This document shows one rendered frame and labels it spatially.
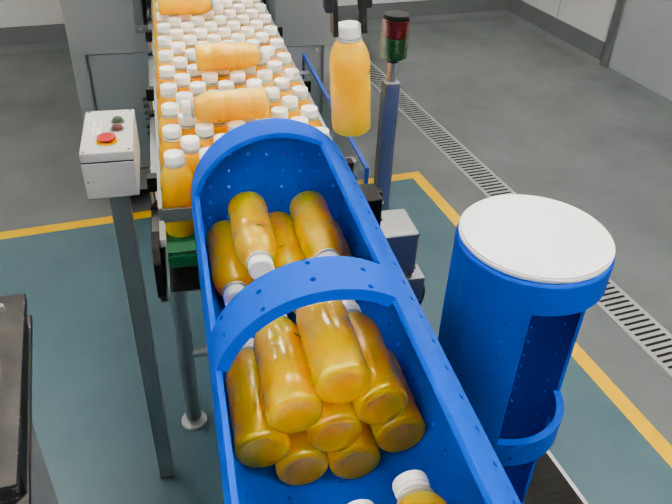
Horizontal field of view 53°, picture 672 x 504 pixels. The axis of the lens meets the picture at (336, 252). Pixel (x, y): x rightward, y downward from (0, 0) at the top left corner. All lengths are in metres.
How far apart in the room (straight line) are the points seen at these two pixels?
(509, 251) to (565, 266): 0.10
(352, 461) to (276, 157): 0.54
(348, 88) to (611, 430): 1.64
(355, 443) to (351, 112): 0.54
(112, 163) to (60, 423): 1.18
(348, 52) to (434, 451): 0.61
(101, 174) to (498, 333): 0.81
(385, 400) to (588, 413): 1.68
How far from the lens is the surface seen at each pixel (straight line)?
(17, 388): 0.95
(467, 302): 1.26
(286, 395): 0.78
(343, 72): 1.11
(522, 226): 1.29
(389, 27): 1.63
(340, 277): 0.78
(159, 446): 2.04
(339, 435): 0.85
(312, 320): 0.83
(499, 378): 1.32
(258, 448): 0.84
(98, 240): 3.13
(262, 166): 1.18
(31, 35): 5.53
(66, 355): 2.59
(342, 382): 0.79
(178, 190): 1.39
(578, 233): 1.31
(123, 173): 1.39
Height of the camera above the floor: 1.71
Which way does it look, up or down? 35 degrees down
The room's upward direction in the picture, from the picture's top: 2 degrees clockwise
